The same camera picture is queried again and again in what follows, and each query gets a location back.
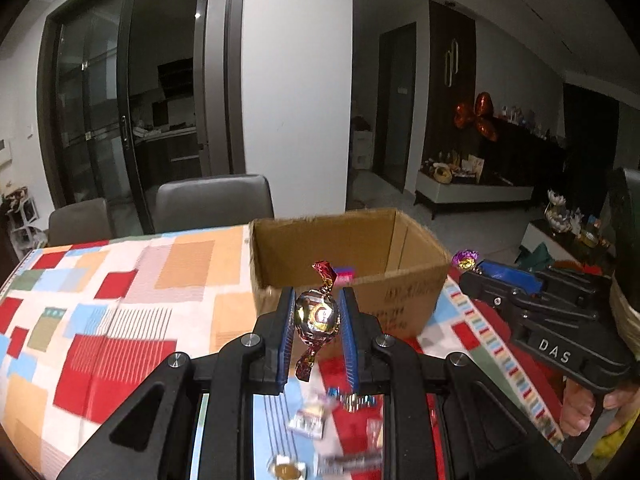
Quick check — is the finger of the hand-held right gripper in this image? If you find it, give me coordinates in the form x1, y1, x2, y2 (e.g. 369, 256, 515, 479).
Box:
459, 271, 532, 323
474, 260, 608, 293

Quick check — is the narrow grey chair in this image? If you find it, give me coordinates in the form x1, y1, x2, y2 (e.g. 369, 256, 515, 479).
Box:
47, 198, 113, 247

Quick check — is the dark interior door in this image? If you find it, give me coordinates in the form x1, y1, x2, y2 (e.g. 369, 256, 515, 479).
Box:
372, 22, 417, 193

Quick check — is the green cloth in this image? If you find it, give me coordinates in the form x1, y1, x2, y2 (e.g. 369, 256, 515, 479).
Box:
516, 241, 557, 270

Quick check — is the sliding glass door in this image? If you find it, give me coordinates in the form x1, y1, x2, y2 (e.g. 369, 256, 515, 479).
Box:
37, 0, 247, 236

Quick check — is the black range hood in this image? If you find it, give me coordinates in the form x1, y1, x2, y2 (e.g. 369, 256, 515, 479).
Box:
157, 59, 195, 97

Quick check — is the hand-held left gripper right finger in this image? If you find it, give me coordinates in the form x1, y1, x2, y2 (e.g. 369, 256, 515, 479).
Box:
339, 287, 581, 480

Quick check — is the person's right hand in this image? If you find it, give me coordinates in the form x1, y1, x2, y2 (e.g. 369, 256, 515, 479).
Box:
560, 382, 637, 436

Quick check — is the red gold candy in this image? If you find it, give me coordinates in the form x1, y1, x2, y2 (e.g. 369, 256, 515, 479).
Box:
295, 260, 343, 381

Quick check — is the cardboard box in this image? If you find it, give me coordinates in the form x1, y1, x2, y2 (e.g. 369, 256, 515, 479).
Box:
248, 208, 452, 361

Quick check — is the dark sideboard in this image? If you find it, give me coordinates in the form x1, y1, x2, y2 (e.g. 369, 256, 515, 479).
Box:
480, 120, 569, 187

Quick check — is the silver refrigerator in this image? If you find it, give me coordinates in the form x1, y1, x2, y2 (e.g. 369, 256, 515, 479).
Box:
192, 0, 232, 181

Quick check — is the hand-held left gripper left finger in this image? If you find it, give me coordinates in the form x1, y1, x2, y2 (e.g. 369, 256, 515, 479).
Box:
55, 287, 301, 480

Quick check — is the white shoe rack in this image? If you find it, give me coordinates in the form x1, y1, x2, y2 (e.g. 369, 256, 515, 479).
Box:
0, 187, 42, 257

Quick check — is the purple candy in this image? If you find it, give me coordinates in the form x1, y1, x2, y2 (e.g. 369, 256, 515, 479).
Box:
451, 249, 481, 271

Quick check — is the patchwork tablecloth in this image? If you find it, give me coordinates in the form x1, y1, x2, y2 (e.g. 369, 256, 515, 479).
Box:
0, 225, 566, 480

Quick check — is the lotus ornament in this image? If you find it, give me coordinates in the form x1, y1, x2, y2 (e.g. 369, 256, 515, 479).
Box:
544, 189, 585, 234

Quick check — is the gold coin candy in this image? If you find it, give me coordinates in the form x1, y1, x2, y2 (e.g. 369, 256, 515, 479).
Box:
266, 454, 308, 480

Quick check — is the white low bench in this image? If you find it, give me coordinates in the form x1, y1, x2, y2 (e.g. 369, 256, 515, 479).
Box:
414, 167, 535, 220

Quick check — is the tall dark cabinet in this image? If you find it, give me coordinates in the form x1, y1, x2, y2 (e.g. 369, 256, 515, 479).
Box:
427, 0, 477, 161

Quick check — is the small shiny candy cluster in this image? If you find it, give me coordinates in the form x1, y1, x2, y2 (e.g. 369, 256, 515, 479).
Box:
327, 386, 379, 412

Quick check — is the silver wrapped candy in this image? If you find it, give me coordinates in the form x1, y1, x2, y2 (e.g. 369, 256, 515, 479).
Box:
287, 395, 333, 436

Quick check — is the blurred flat snack packet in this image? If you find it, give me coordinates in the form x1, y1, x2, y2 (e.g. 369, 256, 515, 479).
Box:
319, 452, 384, 477

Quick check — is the wide grey chair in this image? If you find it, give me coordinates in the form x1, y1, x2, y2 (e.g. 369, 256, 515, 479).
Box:
152, 174, 275, 235

